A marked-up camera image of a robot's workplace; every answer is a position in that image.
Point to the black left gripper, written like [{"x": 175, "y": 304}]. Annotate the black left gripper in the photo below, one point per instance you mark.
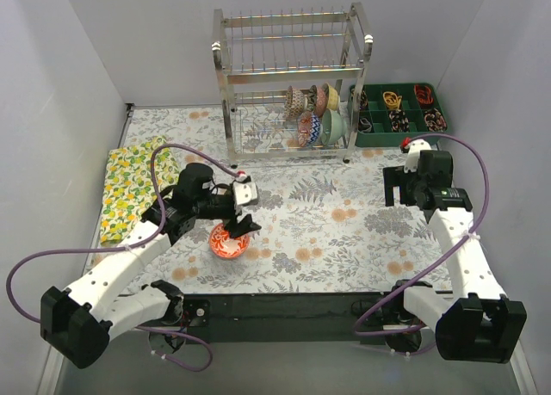
[{"x": 237, "y": 219}]

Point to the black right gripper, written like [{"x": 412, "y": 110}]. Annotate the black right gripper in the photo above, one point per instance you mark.
[{"x": 396, "y": 185}]

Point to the orange floral patterned bowl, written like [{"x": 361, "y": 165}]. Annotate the orange floral patterned bowl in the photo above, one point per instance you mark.
[{"x": 225, "y": 247}]

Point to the mint green bowl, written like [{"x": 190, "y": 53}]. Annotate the mint green bowl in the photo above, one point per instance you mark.
[{"x": 334, "y": 127}]

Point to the yellow and teal patterned bowl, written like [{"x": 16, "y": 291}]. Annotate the yellow and teal patterned bowl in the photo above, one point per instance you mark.
[{"x": 332, "y": 97}]

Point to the orange geometric patterned bowl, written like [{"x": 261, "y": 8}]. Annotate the orange geometric patterned bowl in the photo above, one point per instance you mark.
[{"x": 309, "y": 129}]

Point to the black leaf patterned bowl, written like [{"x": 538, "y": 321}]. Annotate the black leaf patterned bowl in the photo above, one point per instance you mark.
[{"x": 316, "y": 100}]

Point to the small purple patterned bowl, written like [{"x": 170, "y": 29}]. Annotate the small purple patterned bowl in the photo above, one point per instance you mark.
[{"x": 295, "y": 103}]

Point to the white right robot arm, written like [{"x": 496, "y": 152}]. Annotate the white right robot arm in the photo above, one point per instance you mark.
[{"x": 470, "y": 273}]

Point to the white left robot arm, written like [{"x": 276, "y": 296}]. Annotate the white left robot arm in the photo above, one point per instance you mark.
[{"x": 151, "y": 237}]

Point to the stainless steel dish rack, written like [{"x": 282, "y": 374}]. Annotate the stainless steel dish rack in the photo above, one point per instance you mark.
[{"x": 258, "y": 55}]

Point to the green compartment organizer tray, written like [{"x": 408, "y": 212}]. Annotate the green compartment organizer tray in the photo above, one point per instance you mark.
[{"x": 389, "y": 113}]

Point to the floral patterned table mat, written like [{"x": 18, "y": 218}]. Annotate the floral patterned table mat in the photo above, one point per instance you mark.
[{"x": 325, "y": 227}]

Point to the lemon print cloth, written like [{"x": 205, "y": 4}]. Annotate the lemon print cloth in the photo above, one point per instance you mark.
[{"x": 128, "y": 189}]

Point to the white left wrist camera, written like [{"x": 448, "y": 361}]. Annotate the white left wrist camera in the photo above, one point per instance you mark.
[{"x": 244, "y": 190}]

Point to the aluminium front rail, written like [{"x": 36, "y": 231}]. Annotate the aluminium front rail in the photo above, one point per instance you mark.
[{"x": 61, "y": 314}]

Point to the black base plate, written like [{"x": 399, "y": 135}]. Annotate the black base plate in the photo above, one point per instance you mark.
[{"x": 284, "y": 317}]

